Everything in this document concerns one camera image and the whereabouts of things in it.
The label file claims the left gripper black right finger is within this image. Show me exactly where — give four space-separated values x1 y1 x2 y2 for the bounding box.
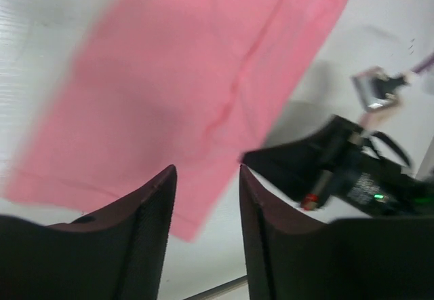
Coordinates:
239 167 433 299

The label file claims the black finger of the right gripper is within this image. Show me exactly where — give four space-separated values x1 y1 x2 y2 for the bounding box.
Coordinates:
241 123 339 208

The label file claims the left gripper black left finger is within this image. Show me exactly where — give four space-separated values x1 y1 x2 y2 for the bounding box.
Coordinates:
1 166 177 299

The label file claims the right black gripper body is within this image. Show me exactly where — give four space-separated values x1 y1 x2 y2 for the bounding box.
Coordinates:
321 117 433 217

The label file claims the light pink t shirt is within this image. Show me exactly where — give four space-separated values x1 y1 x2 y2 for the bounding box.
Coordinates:
5 0 348 241

